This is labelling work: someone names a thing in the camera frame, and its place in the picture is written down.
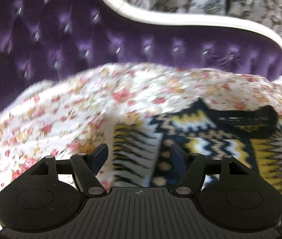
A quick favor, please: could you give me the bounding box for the yellow black patterned knit sweater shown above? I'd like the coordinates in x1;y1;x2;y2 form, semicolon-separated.
111;98;282;236

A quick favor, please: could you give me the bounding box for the floral bedspread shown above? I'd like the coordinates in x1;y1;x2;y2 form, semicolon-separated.
0;63;282;234

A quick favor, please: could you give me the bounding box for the purple tufted velvet headboard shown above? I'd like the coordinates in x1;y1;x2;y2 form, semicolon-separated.
0;0;282;112

